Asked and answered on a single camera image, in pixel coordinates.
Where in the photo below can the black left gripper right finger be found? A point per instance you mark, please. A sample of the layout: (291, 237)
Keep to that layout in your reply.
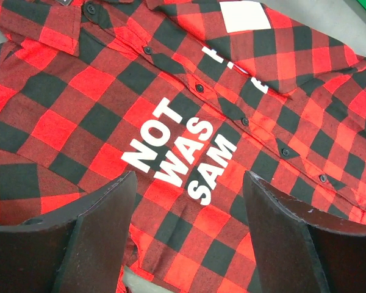
(299, 248)

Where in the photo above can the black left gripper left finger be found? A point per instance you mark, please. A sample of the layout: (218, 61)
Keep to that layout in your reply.
(76, 248)

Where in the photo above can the red black plaid shirt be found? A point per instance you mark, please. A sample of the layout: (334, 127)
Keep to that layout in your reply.
(189, 95)

